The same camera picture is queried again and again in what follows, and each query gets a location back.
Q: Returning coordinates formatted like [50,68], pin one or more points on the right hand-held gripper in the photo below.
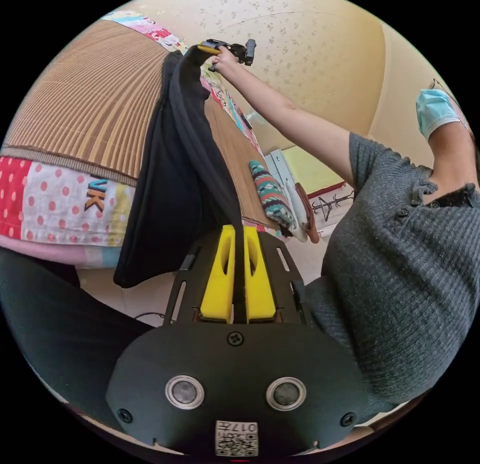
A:
[237,51]

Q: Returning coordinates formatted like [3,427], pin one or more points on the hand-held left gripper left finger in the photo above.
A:
[217,284]

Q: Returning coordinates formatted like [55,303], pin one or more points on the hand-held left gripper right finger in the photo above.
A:
[259,288]

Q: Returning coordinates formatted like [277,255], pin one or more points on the black pants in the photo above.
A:
[168,194]

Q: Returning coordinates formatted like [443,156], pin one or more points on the person's right forearm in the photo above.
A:
[264,93]

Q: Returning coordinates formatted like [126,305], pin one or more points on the person's right hand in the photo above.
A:
[226,60]

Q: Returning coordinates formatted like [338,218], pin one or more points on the pile of clothes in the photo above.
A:
[273,198]

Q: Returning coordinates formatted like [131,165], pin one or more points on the black coat stand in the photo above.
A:
[330,205]

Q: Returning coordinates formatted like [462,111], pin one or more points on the bed with woven mat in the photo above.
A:
[93,97]

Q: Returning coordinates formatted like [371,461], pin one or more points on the person's body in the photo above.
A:
[390,254]

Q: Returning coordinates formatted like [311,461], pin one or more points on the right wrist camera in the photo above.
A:
[250,51]

